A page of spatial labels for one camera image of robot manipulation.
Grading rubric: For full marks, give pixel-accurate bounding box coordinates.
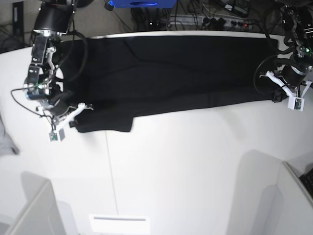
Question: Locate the black keyboard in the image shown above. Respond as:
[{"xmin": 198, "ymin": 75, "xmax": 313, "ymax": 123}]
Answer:
[{"xmin": 300, "ymin": 169, "xmax": 313, "ymax": 196}]

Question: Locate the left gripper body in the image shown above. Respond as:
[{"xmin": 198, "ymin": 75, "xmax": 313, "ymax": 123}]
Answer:
[{"xmin": 276, "ymin": 64, "xmax": 310, "ymax": 89}]

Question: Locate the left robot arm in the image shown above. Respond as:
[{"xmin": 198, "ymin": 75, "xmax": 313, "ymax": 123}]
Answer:
[{"xmin": 253, "ymin": 0, "xmax": 313, "ymax": 102}]

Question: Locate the white right partition panel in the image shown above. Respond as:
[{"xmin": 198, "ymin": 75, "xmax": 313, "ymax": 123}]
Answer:
[{"xmin": 252, "ymin": 162, "xmax": 313, "ymax": 235}]

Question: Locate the black T-shirt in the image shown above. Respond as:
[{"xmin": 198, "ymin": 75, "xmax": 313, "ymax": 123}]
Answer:
[{"xmin": 61, "ymin": 35, "xmax": 278, "ymax": 133}]

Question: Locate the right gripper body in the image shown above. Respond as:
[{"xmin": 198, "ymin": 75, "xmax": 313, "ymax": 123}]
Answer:
[{"xmin": 36, "ymin": 92, "xmax": 73, "ymax": 117}]

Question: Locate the white partition panel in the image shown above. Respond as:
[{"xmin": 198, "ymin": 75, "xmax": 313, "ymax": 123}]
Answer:
[
  {"xmin": 252, "ymin": 162, "xmax": 313, "ymax": 235},
  {"xmin": 5, "ymin": 180, "xmax": 67, "ymax": 235}
]

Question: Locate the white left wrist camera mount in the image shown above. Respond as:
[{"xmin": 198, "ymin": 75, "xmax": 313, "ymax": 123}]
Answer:
[{"xmin": 266, "ymin": 71, "xmax": 313, "ymax": 111}]

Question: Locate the white left partition panel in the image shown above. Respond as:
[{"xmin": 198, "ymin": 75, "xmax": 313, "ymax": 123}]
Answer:
[{"xmin": 5, "ymin": 180, "xmax": 67, "ymax": 235}]

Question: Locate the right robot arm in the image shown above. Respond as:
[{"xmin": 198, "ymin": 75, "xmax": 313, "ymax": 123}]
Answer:
[{"xmin": 21, "ymin": 0, "xmax": 92, "ymax": 124}]

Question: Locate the blue box with oval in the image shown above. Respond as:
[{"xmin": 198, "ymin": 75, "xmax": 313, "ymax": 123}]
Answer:
[{"xmin": 104, "ymin": 0, "xmax": 177, "ymax": 8}]

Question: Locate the white power strip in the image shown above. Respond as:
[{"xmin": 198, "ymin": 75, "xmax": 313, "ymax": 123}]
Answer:
[{"xmin": 167, "ymin": 15, "xmax": 249, "ymax": 29}]

